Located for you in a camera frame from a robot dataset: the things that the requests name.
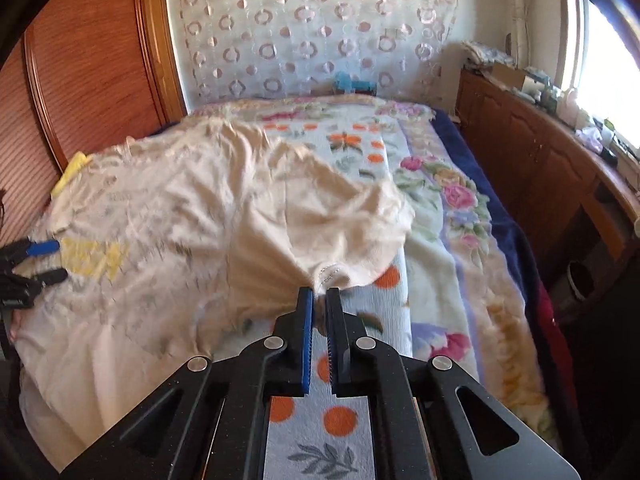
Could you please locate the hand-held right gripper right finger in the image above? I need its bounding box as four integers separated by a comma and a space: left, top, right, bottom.
325, 287, 581, 480

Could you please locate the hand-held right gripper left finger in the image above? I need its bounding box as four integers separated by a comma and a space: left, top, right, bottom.
60, 287, 321, 480

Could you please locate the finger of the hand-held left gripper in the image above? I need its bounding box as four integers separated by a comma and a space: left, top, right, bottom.
14, 268, 69, 295
0, 240, 61, 261

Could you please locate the cream fabric sheet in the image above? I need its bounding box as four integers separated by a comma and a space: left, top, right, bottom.
10, 117, 416, 466

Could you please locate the yellow plush toy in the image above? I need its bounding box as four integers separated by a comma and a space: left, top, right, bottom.
51, 154, 89, 199

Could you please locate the floral fleece blanket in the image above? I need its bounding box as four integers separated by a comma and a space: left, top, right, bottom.
190, 94, 563, 453

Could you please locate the wooden headboard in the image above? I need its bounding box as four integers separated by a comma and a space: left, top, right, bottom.
0, 0, 189, 253

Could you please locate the dark red cloth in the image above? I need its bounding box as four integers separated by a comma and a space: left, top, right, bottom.
537, 280, 568, 366

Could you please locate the navy blue blanket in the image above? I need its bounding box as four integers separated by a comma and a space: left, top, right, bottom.
429, 107, 553, 286

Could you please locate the dark waste bin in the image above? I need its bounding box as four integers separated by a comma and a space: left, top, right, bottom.
567, 260, 597, 302

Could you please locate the blue plastic toy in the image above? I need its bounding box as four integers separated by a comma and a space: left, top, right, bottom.
333, 71, 376, 96

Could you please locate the wooden side cabinet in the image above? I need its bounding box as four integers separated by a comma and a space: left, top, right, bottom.
454, 66, 640, 293

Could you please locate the sheer circle pattern curtain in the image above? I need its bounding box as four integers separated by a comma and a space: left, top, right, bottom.
164, 0, 459, 113

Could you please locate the cardboard box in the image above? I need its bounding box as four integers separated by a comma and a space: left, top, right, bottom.
492, 62, 532, 92

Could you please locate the clear plastic bag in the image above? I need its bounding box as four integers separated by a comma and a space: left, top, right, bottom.
575, 127, 607, 154

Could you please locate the stack of folded cloths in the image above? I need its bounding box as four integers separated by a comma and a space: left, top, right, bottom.
461, 40, 517, 69

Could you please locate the white plastic bottle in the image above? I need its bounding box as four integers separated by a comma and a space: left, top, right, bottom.
562, 87, 582, 124

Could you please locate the window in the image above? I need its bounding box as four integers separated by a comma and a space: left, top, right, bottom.
559, 0, 640, 161

